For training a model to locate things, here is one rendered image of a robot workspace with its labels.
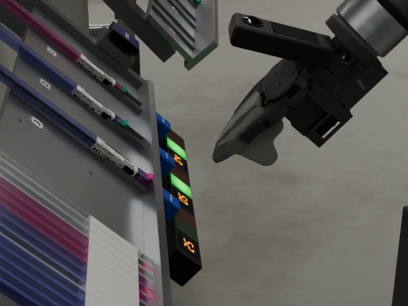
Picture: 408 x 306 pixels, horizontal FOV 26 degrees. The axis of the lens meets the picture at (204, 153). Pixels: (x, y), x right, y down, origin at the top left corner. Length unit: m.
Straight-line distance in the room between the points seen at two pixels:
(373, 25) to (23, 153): 0.38
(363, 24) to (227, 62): 2.48
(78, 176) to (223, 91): 2.24
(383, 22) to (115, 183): 0.34
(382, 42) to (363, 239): 1.40
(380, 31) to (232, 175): 1.67
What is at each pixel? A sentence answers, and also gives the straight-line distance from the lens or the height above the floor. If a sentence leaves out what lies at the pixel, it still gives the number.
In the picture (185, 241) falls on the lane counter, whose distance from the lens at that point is 1.04.
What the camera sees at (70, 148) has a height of 0.79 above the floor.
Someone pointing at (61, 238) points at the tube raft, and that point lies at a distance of 0.79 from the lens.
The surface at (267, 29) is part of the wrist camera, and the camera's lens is 0.96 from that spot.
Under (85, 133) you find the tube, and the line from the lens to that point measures 0.99.
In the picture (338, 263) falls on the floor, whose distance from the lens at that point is 2.21.
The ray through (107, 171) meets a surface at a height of 0.76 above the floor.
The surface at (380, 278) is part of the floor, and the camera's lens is 2.18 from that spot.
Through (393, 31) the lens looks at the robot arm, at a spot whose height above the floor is 0.92.
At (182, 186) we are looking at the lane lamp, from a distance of 1.16.
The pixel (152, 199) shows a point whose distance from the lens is 0.99.
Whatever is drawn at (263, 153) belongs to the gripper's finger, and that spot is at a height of 0.77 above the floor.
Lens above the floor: 1.22
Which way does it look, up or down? 27 degrees down
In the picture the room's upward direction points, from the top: straight up
